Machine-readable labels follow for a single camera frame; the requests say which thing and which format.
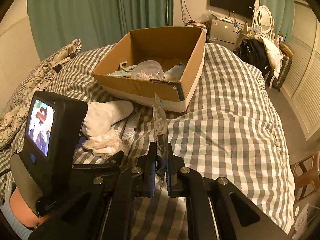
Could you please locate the white cream tube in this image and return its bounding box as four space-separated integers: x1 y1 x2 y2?
121 112 141 149

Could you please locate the blue packaged item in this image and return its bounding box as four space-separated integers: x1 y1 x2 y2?
152 93 169 178

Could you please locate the white sock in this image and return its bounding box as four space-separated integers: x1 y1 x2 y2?
82 100 133 138

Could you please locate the blue Vinda tissue pack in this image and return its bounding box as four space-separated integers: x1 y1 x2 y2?
164 62 185 82

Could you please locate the person left hand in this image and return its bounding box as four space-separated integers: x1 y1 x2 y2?
10 188 50 228

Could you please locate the crumpled white tissue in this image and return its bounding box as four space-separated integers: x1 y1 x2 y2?
82 129 121 159

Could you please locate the wooden stool teal seat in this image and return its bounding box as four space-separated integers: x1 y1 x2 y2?
290 151 319 204

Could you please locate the floral patterned blanket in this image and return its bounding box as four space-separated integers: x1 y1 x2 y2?
1 39 82 149

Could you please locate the open cardboard box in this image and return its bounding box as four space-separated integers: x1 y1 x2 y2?
93 27 206 113

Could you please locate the white louvred wardrobe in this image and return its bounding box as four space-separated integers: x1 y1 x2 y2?
283 1 319 140

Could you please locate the dark suitcase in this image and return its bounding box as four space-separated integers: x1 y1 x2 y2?
272 54 292 91

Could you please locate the chair with piled clothes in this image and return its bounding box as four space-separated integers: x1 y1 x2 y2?
233 37 283 79

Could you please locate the silver mini fridge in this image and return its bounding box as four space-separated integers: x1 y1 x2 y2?
207 19 239 51

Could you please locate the green curtain left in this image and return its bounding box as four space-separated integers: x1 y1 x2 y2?
27 0 173 60

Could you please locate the green curtain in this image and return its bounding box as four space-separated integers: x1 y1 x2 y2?
27 0 173 60
259 0 295 43

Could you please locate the oval white vanity mirror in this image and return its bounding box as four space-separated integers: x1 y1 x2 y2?
252 5 274 39

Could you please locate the green curtain right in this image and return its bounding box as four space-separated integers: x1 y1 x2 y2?
259 0 295 43

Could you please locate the black wall television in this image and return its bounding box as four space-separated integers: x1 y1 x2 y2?
210 0 255 19

